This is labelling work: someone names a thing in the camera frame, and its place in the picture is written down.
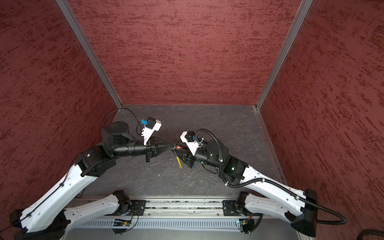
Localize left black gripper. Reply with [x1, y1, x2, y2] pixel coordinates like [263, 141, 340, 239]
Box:
[112, 135, 174, 162]

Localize large perforated keyring yellow segment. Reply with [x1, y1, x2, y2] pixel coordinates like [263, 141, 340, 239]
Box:
[173, 149, 183, 169]

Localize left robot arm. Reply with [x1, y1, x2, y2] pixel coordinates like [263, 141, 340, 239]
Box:
[10, 118, 175, 240]

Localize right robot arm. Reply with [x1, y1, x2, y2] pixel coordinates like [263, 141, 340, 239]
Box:
[176, 140, 318, 237]

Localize left circuit board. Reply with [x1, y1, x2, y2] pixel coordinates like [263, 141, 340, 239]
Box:
[113, 219, 132, 228]

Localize circuit board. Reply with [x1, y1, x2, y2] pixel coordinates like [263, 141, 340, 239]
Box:
[113, 219, 132, 228]
[239, 219, 255, 234]

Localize right circuit board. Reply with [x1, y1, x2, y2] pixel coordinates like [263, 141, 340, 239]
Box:
[239, 219, 255, 234]

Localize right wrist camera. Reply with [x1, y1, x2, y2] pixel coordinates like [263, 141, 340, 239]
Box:
[180, 131, 204, 156]

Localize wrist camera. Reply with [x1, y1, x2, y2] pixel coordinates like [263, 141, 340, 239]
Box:
[180, 131, 204, 156]
[141, 117, 162, 146]

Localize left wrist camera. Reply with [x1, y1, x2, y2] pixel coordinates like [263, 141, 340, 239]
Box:
[141, 117, 162, 146]

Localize aluminium mounting rail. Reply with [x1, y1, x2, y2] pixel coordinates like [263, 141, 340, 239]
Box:
[62, 196, 306, 218]

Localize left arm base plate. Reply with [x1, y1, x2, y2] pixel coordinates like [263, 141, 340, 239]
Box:
[130, 200, 147, 217]

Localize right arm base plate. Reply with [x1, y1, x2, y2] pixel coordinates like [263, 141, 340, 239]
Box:
[222, 200, 240, 217]

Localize white slotted cable duct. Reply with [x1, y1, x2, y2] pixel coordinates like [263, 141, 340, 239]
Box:
[77, 218, 240, 232]

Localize left aluminium corner post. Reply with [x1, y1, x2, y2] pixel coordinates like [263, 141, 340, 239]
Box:
[56, 0, 123, 108]

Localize aluminium corner post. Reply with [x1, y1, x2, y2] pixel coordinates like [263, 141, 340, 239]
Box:
[256, 0, 313, 111]
[56, 0, 123, 108]

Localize black corrugated cable conduit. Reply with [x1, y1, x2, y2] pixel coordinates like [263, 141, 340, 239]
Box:
[194, 128, 348, 226]

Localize right aluminium corner post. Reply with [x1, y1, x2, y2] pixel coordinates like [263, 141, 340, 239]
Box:
[256, 0, 313, 111]

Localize black cable bottom right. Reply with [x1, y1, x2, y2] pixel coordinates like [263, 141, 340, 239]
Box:
[355, 229, 384, 240]

